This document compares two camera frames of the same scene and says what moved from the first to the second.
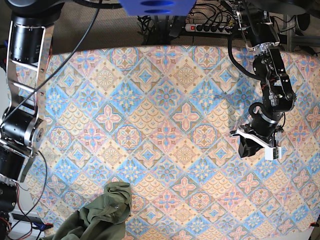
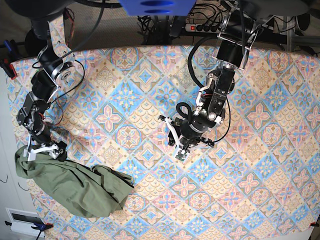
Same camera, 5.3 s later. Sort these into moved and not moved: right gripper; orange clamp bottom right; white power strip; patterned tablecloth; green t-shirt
Moved: right gripper; green t-shirt
Not moved: patterned tablecloth; orange clamp bottom right; white power strip
